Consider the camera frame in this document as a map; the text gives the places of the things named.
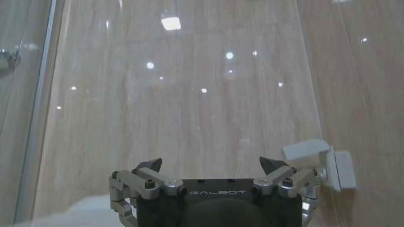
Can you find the silver glass panel wall bracket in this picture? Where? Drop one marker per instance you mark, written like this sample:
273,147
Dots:
324,160

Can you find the clear glass shower panel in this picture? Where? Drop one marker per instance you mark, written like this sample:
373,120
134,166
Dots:
189,94

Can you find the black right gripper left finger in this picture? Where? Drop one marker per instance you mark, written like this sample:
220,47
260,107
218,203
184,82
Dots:
148,176

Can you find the silver aluminium door frame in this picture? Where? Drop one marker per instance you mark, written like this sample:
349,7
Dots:
34,106

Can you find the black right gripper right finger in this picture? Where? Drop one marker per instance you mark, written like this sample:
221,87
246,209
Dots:
277,176

